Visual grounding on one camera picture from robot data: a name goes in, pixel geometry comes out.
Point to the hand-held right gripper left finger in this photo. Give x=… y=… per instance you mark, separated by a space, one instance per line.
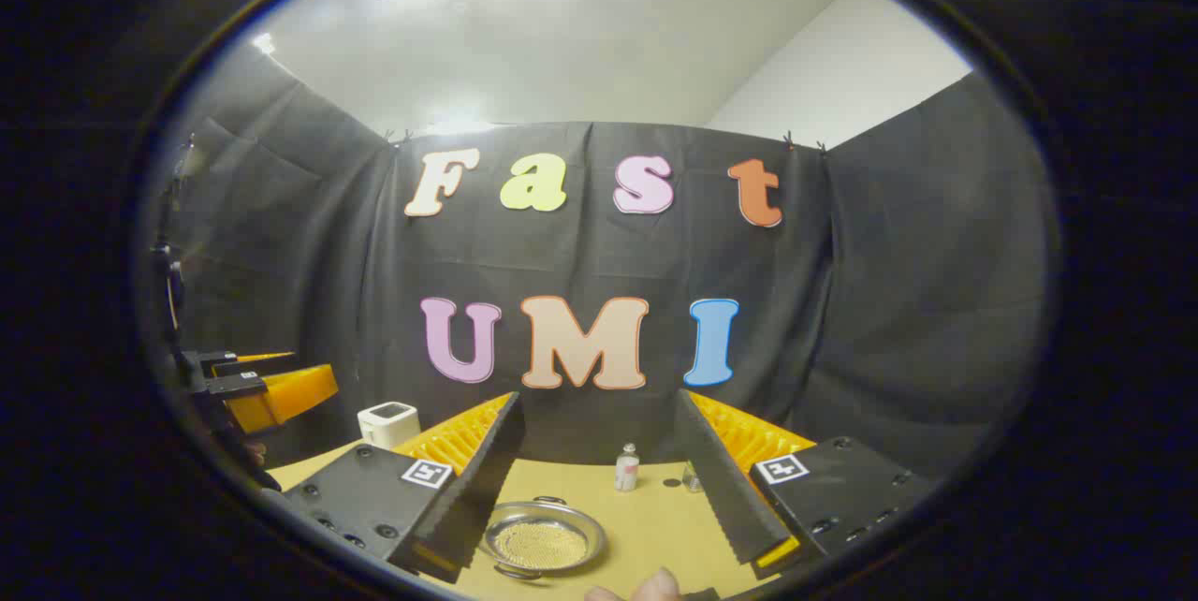
x=482 y=479

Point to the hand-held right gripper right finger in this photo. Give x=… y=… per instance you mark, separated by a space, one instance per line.
x=725 y=479

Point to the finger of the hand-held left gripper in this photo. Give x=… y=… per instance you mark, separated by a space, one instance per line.
x=281 y=400
x=267 y=368

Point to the pile of yellow soybeans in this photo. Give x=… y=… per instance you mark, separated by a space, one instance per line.
x=541 y=545

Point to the clear bottle with pink label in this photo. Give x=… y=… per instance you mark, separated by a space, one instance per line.
x=627 y=472

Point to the white box appliance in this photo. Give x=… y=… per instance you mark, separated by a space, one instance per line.
x=386 y=428

